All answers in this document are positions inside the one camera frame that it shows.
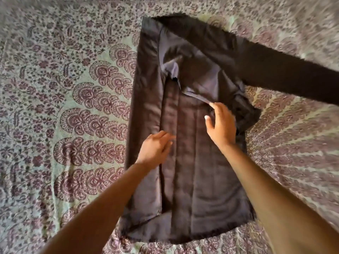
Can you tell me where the person's right hand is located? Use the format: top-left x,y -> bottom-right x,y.
204,102 -> 238,151

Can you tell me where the person's left hand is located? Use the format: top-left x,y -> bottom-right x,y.
135,130 -> 177,170

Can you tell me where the dark brown shirt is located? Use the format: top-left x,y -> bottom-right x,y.
118,12 -> 339,245

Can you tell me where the bed with maroon patterned cover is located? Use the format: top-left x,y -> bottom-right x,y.
0,0 -> 339,254

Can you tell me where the person's right forearm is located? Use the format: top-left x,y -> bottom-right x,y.
221,144 -> 339,254

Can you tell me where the person's left forearm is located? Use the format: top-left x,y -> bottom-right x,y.
40,162 -> 157,254

